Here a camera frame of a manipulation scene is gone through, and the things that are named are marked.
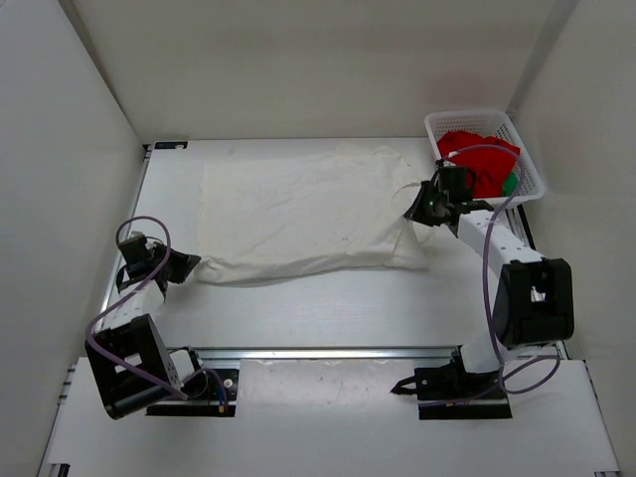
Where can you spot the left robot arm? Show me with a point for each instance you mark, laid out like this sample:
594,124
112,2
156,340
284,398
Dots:
132,366

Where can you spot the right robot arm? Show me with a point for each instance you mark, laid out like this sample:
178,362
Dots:
528,297

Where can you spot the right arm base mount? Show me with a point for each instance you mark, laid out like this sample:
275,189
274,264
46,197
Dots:
450,392

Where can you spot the red t shirt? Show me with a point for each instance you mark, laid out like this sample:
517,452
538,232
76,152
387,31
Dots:
491,159

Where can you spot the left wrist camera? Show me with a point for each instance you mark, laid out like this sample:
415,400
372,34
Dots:
136,239

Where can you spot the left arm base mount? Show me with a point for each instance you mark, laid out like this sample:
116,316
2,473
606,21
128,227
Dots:
210,381

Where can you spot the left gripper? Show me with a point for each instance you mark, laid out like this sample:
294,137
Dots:
185,263

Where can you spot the white t shirt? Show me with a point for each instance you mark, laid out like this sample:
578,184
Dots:
282,218

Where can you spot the white plastic basket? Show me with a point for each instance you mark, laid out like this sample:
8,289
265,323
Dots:
489,122

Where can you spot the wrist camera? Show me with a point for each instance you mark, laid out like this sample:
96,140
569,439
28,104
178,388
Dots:
445,162
136,239

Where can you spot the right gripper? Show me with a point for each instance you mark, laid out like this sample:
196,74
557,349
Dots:
418,214

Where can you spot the aluminium frame rail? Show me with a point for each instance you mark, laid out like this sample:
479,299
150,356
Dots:
519,224

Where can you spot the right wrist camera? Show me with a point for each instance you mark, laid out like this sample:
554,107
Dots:
445,162

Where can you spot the green t shirt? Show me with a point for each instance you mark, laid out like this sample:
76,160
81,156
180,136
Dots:
510,185

